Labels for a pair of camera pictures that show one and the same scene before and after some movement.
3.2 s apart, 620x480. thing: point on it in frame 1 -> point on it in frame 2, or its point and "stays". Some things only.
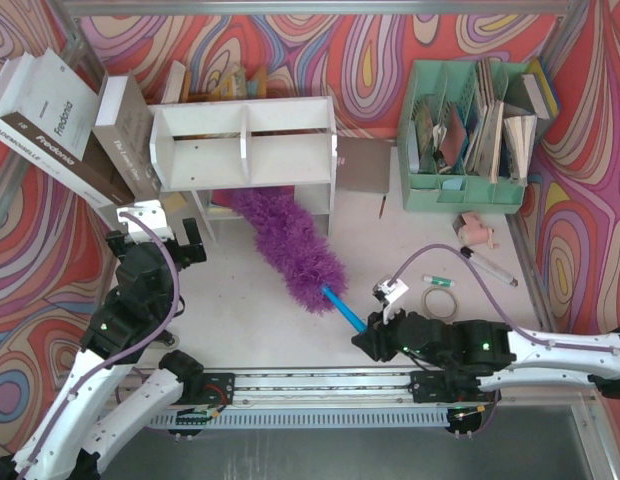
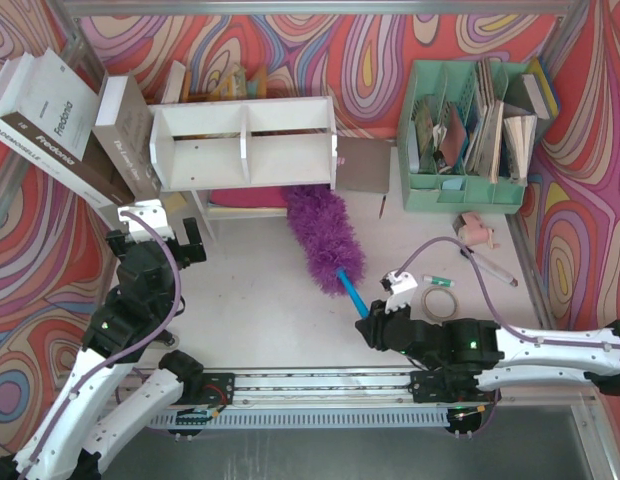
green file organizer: (463, 134) stays
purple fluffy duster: (284, 233) -> (325, 242)
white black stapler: (169, 339) stays
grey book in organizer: (525, 92) stays
